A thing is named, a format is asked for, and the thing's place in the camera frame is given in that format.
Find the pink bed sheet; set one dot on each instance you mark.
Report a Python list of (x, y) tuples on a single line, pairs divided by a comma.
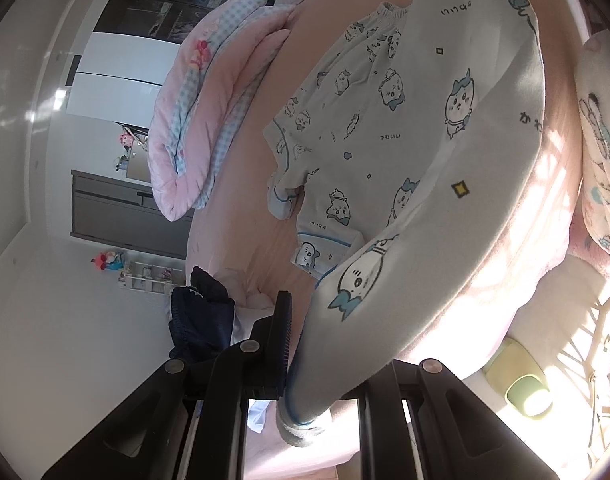
[(237, 229)]

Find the red blue plush toy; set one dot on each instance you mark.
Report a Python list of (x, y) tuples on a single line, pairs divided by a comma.
[(109, 261)]

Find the cartoon print pajama pants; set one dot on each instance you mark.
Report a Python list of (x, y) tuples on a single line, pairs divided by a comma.
[(474, 73)]

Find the black and white wardrobe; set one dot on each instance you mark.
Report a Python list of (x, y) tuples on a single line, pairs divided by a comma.
[(127, 57)]

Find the green night lamp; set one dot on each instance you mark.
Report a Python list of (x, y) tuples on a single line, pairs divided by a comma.
[(530, 396)]

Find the white shelf rack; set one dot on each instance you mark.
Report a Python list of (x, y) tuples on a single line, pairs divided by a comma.
[(151, 278)]

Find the cartoon print pajama top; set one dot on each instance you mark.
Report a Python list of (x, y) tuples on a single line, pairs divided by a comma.
[(336, 141)]

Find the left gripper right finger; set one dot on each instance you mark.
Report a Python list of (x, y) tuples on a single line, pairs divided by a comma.
[(422, 422)]

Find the cartoon print pillow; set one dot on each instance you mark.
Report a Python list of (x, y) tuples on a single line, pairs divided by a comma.
[(592, 81)]

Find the pink folded quilt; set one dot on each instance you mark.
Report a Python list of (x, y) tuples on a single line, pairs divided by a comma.
[(205, 97)]

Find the grey door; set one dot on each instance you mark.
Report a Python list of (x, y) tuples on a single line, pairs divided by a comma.
[(123, 214)]

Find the dark navy garment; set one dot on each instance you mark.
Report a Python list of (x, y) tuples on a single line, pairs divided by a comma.
[(201, 318)]

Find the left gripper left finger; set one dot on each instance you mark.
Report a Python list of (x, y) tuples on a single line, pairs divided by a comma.
[(188, 421)]

